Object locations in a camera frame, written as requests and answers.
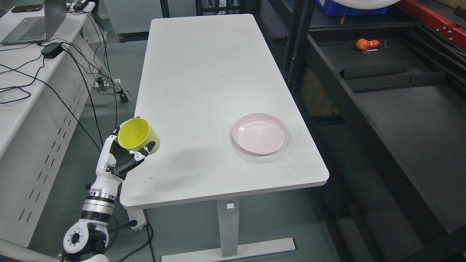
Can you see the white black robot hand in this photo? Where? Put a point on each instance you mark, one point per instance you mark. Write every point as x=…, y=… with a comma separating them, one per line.
x=114, y=163

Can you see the yellow plastic cup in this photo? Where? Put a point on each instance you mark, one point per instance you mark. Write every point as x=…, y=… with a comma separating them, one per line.
x=136, y=134

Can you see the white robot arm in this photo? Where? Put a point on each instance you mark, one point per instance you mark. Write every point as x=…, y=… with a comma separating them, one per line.
x=86, y=241

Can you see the orange toy on shelf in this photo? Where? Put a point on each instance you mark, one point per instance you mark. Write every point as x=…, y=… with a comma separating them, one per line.
x=364, y=44

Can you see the black metal shelf rack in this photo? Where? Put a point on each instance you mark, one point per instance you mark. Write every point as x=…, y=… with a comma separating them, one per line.
x=390, y=122

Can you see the white power strip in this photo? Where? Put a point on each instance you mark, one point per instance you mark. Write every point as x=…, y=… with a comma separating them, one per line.
x=137, y=219

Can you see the white side desk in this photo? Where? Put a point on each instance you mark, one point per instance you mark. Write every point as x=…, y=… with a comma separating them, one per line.
x=41, y=100

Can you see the white standing desk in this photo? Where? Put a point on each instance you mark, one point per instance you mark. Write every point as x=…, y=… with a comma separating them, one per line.
x=200, y=75

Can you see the black power adapter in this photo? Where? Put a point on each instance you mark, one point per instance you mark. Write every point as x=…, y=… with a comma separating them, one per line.
x=52, y=50

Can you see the pink plastic plate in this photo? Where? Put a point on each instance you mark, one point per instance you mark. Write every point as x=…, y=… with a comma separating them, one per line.
x=260, y=134

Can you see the grey laptop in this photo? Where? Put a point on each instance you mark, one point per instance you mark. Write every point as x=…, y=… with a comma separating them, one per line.
x=38, y=29

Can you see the black smartphone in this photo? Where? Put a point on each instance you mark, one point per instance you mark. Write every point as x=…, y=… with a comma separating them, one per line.
x=27, y=8

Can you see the blue plastic bin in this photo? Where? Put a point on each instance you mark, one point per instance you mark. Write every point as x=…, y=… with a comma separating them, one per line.
x=331, y=8

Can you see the red metal beam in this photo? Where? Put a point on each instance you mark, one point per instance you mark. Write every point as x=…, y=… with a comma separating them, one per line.
x=446, y=27

